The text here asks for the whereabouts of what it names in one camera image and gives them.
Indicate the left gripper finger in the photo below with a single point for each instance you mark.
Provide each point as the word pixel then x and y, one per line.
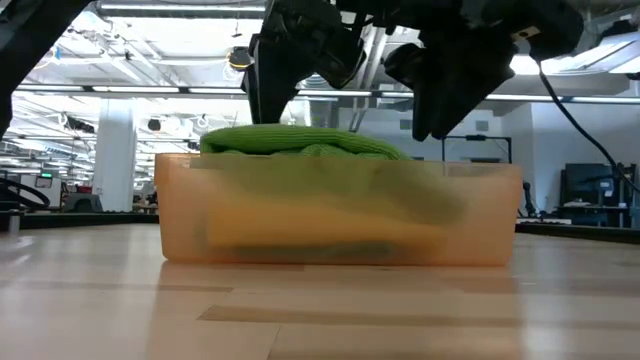
pixel 251 80
pixel 277 85

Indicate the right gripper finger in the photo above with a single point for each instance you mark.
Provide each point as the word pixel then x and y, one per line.
pixel 460 85
pixel 407 62

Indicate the green microfiber towel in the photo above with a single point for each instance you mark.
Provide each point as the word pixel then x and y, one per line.
pixel 300 137

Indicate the teal microfiber towel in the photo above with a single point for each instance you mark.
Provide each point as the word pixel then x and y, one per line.
pixel 320 250

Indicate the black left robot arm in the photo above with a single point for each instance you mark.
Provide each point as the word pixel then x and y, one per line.
pixel 30 45

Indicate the white building pillar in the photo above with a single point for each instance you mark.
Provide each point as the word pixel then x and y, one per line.
pixel 115 155

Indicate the orange translucent plastic bin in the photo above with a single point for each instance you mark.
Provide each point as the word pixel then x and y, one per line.
pixel 180 225

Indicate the black background workstation frame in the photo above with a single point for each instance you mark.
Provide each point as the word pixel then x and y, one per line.
pixel 477 137

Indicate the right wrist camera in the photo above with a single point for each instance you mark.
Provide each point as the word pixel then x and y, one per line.
pixel 550 25

